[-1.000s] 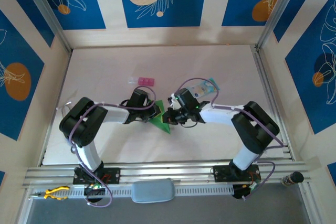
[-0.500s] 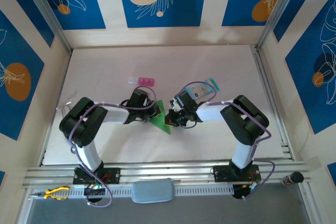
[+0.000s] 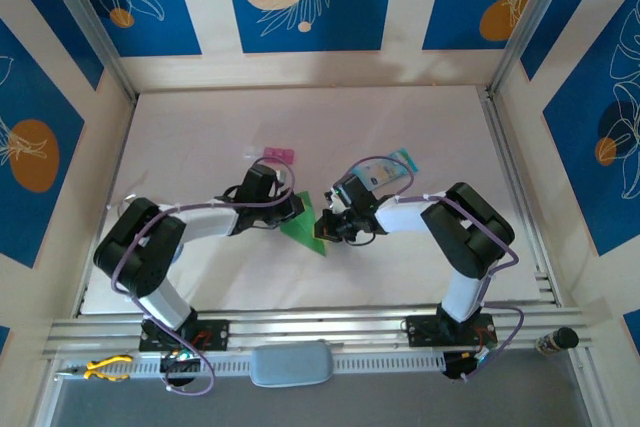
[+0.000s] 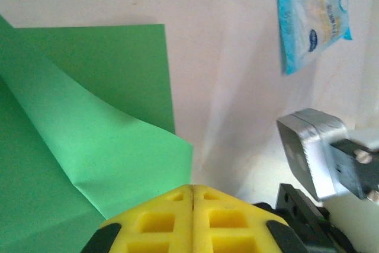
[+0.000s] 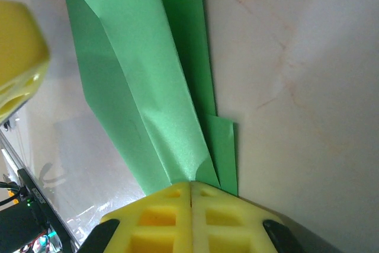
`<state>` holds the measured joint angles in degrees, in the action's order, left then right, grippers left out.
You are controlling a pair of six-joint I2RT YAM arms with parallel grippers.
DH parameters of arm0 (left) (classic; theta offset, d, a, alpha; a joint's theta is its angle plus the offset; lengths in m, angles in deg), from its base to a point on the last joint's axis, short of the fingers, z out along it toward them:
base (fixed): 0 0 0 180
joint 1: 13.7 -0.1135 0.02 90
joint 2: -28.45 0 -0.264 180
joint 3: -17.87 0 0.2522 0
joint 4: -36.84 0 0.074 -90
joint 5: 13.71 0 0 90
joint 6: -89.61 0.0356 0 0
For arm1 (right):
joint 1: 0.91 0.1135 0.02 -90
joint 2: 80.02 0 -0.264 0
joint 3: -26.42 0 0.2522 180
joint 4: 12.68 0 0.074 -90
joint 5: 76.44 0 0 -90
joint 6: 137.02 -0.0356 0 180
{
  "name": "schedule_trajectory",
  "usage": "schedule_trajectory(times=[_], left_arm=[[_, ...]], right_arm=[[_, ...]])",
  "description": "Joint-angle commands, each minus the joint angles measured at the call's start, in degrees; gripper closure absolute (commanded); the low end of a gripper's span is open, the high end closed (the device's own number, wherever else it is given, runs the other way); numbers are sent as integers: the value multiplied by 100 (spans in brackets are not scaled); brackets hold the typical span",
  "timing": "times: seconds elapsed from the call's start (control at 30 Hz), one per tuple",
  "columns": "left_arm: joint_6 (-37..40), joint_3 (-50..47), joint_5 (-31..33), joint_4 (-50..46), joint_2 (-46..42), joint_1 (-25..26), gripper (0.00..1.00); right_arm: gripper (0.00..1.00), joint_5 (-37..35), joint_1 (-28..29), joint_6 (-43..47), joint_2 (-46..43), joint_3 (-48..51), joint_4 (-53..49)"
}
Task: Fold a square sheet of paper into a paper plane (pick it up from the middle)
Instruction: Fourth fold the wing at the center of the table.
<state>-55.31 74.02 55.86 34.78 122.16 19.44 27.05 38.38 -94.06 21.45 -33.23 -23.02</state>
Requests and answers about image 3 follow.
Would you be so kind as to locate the green cloth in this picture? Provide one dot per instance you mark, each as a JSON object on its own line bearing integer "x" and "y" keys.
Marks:
{"x": 302, "y": 232}

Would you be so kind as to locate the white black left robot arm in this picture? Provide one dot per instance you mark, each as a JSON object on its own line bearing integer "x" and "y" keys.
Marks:
{"x": 135, "y": 252}

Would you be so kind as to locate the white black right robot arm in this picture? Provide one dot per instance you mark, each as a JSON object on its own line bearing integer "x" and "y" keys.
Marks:
{"x": 470, "y": 232}

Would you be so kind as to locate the light blue snack packet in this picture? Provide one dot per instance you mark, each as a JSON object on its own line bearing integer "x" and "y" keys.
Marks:
{"x": 385, "y": 174}

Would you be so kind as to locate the pink clear pill box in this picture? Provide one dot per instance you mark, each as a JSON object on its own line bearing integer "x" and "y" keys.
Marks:
{"x": 277, "y": 154}

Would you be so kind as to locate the grey blue oblong pad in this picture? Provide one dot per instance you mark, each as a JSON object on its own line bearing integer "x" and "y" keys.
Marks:
{"x": 290, "y": 364}

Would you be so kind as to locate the dark capped small bottle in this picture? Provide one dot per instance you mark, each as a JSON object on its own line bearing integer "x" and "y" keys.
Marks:
{"x": 565, "y": 338}

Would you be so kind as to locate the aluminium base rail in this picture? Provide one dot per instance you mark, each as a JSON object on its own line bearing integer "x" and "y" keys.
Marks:
{"x": 320, "y": 324}

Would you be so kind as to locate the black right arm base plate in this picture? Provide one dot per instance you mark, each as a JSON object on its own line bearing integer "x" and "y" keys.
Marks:
{"x": 417, "y": 332}

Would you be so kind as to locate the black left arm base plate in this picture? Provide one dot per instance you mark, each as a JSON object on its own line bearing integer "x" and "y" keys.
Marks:
{"x": 217, "y": 334}

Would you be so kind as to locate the aluminium table side rail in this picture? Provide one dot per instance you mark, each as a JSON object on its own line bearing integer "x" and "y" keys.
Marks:
{"x": 510, "y": 167}

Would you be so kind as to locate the aluminium frame post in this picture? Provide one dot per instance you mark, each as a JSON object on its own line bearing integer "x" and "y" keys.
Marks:
{"x": 530, "y": 22}
{"x": 89, "y": 22}

